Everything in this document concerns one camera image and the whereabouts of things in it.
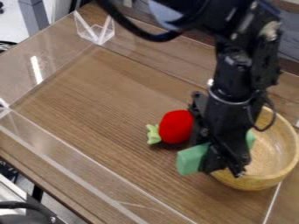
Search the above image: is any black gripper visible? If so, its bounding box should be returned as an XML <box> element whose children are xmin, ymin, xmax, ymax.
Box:
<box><xmin>188</xmin><ymin>88</ymin><xmax>276</xmax><ymax>179</ymax></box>

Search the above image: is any green foam block stick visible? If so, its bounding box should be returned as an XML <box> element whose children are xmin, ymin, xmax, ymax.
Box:
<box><xmin>176</xmin><ymin>130</ymin><xmax>256</xmax><ymax>176</ymax></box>

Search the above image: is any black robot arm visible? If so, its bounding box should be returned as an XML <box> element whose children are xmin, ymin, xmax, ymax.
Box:
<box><xmin>96</xmin><ymin>0</ymin><xmax>281</xmax><ymax>178</ymax></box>

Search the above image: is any brown wooden bowl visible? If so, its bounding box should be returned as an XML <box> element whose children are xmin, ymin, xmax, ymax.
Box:
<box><xmin>211</xmin><ymin>114</ymin><xmax>299</xmax><ymax>191</ymax></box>

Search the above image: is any red plush strawberry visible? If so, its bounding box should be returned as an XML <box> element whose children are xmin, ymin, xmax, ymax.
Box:
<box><xmin>145</xmin><ymin>110</ymin><xmax>193</xmax><ymax>145</ymax></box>

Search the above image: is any black clamp under table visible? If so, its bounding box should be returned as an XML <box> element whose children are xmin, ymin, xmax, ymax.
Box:
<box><xmin>24</xmin><ymin>195</ymin><xmax>68</xmax><ymax>224</ymax></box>

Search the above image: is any clear acrylic corner bracket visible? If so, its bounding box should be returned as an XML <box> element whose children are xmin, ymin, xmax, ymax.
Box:
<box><xmin>73</xmin><ymin>11</ymin><xmax>115</xmax><ymax>46</ymax></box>

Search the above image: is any black cable at left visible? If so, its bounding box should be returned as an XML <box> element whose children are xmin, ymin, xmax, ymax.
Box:
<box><xmin>0</xmin><ymin>199</ymin><xmax>44</xmax><ymax>224</ymax></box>

